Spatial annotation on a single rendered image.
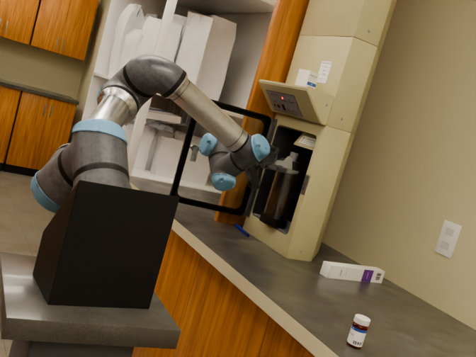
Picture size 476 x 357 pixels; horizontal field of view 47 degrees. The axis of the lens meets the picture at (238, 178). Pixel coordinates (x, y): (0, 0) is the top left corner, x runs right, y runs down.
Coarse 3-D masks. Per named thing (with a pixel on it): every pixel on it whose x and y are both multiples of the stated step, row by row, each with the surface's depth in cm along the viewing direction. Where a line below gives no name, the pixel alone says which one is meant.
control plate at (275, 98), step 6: (270, 96) 202; (276, 96) 197; (282, 96) 193; (288, 96) 189; (294, 96) 186; (276, 102) 200; (282, 102) 196; (288, 102) 192; (294, 102) 188; (276, 108) 203; (282, 108) 199; (288, 108) 195; (294, 114) 193; (300, 114) 189
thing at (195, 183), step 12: (240, 120) 205; (252, 120) 206; (204, 132) 201; (252, 132) 207; (192, 144) 201; (180, 156) 201; (204, 156) 203; (192, 168) 203; (204, 168) 204; (192, 180) 204; (204, 180) 205; (240, 180) 209; (180, 192) 203; (192, 192) 205; (204, 192) 206; (216, 192) 208; (228, 192) 209; (240, 192) 210; (216, 204) 208; (228, 204) 210; (240, 204) 212
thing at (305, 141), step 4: (304, 132) 198; (300, 136) 199; (304, 136) 196; (308, 136) 195; (312, 136) 194; (296, 140) 200; (300, 140) 196; (304, 140) 195; (308, 140) 194; (312, 140) 194; (296, 144) 197; (300, 144) 195; (304, 144) 194; (308, 144) 193; (312, 144) 193; (308, 148) 193; (312, 148) 192
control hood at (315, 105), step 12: (264, 84) 200; (276, 84) 192; (288, 84) 186; (300, 96) 182; (312, 96) 177; (324, 96) 179; (300, 108) 187; (312, 108) 180; (324, 108) 181; (312, 120) 185; (324, 120) 182
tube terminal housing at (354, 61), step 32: (320, 64) 191; (352, 64) 182; (352, 96) 185; (288, 128) 210; (320, 128) 185; (352, 128) 188; (320, 160) 185; (256, 192) 211; (320, 192) 188; (256, 224) 207; (320, 224) 191; (288, 256) 188
